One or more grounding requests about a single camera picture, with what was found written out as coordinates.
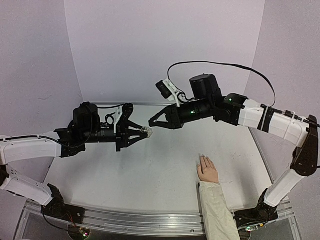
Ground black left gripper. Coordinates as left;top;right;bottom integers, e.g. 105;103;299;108
82;120;149;152

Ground clear nail polish bottle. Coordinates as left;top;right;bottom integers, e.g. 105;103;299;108
140;126;153;138

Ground beige sleeved forearm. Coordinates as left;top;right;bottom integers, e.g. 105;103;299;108
199;181;240;240

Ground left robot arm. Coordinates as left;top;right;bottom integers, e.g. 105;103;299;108
0;102;153;219

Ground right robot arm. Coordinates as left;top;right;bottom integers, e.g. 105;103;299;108
149;74;320;208

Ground mannequin hand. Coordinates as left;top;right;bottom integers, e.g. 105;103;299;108
197;155;219;184

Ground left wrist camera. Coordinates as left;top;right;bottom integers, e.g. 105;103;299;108
105;103;134;134

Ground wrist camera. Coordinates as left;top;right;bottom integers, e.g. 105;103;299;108
155;78;184;108
105;103;134;134

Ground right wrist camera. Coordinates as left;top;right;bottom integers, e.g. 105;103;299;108
155;78;184;108

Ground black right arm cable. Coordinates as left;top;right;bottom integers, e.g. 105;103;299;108
167;61;320;168

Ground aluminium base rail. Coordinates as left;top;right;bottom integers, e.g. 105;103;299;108
14;199;302;240

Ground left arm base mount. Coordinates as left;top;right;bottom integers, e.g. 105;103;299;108
41;183;85;224

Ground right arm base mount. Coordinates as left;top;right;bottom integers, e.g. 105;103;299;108
233;196;278;230

